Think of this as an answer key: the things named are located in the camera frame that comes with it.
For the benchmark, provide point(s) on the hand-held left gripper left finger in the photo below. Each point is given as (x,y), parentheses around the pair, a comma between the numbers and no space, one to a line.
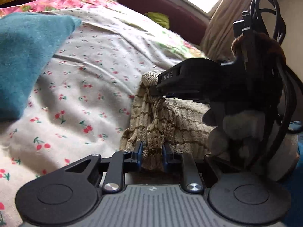
(140,157)

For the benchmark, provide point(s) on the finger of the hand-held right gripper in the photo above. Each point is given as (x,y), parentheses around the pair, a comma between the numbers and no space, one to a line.
(156,91)

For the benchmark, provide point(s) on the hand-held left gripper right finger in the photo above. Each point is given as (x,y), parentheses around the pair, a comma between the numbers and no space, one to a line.
(167,159)

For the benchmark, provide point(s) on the beige striped ribbed sweater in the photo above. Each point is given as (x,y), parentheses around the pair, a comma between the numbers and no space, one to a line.
(184,123)

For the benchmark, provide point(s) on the person's right forearm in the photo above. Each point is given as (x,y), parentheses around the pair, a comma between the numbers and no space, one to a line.
(284,156)

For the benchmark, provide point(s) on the person's right hand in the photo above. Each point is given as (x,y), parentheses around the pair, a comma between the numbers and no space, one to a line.
(243,125)

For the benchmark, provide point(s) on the brown fuzzy cloth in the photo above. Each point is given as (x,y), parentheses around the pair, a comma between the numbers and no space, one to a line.
(267,42)

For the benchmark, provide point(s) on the beige curtain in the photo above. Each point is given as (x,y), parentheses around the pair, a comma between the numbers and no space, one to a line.
(227,28)

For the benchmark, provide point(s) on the green cloth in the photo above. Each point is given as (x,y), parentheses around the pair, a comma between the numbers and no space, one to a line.
(158,19)

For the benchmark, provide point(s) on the blue knit sweater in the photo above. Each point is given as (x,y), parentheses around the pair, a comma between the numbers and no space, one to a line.
(296,126)

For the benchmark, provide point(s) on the cherry print bedsheet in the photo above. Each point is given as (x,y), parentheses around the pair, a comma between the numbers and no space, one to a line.
(82,75)

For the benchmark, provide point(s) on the maroon headboard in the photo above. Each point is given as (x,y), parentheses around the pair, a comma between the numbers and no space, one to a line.
(153,0)

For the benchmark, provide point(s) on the floral bedsheet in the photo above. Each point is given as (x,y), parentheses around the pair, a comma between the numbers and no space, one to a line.
(78,2)

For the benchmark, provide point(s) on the teal cloth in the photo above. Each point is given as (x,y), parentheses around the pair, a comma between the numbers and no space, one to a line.
(28,52)

